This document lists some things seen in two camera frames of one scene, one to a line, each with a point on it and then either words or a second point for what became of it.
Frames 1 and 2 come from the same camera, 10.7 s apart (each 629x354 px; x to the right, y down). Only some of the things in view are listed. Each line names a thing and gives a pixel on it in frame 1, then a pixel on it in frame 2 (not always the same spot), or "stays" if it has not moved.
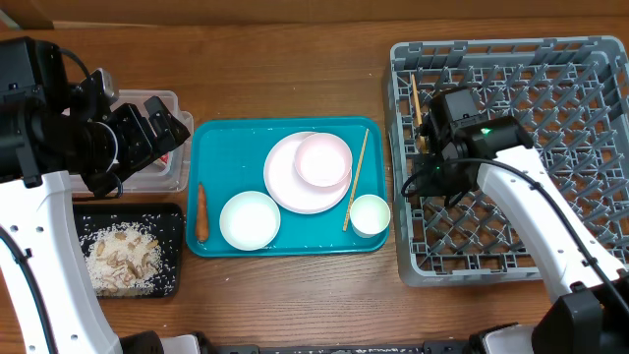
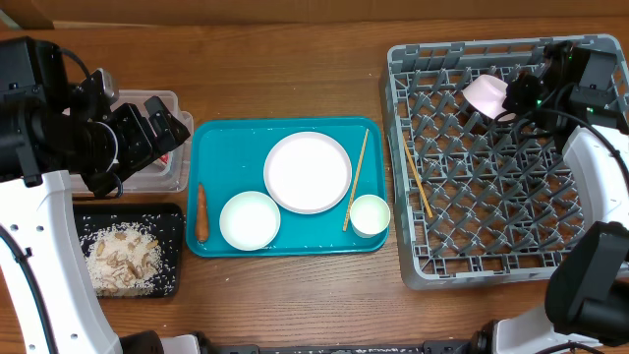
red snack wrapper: x=162 y=161 stays
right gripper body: x=434 y=180 -> x=526 y=92
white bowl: x=250 y=220 stays
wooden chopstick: x=418 y=105 -> x=418 y=177
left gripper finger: x=167 y=131 stays
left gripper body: x=116 y=147 stays
